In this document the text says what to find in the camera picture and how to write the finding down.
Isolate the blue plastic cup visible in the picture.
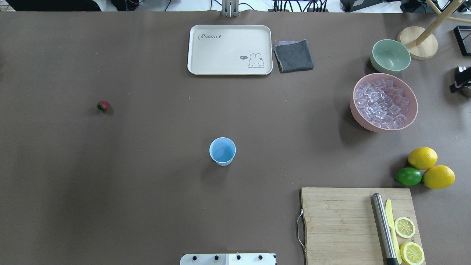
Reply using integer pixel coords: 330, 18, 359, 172
209, 137, 237, 166

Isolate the pile of clear ice cubes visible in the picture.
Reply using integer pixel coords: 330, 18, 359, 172
353, 78, 411, 130

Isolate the wooden cup stand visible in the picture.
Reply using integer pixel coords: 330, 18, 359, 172
397, 0, 471, 60

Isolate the cream rabbit tray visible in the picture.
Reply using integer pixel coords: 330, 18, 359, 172
187, 25, 273, 75

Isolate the grey folded cloth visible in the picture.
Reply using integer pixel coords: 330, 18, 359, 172
272, 40, 314, 73

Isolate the red strawberry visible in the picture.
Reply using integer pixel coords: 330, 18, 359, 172
96, 101, 110, 112

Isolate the wooden cutting board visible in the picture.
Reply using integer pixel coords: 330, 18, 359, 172
300, 187, 422, 265

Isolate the yellow plastic knife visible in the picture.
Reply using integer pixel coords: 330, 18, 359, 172
385, 199, 402, 265

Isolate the green bowl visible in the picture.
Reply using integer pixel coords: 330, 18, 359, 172
370, 39, 411, 74

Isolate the pink bowl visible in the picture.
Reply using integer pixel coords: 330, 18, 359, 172
350, 73, 418, 132

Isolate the green lime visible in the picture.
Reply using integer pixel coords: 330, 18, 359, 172
396, 167, 423, 186

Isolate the yellow lemon upper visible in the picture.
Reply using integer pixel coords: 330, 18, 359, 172
407, 146, 438, 170

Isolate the yellow lemon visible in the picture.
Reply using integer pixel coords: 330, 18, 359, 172
407, 146, 438, 170
422, 165, 456, 189

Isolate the steel muddler rod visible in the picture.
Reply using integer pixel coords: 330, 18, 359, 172
372, 193, 398, 265

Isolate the lemon slice upper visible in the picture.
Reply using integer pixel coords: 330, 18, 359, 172
393, 216, 417, 239

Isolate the lemon slice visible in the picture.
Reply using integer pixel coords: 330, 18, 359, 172
399, 242, 425, 265
393, 216, 417, 239

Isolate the yellow lemon lower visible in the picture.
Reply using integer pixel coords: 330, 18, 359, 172
422, 165, 456, 189

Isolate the lemon slice lower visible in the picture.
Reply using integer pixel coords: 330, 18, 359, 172
399, 242, 425, 265

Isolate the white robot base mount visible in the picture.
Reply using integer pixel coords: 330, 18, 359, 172
180, 253, 277, 265

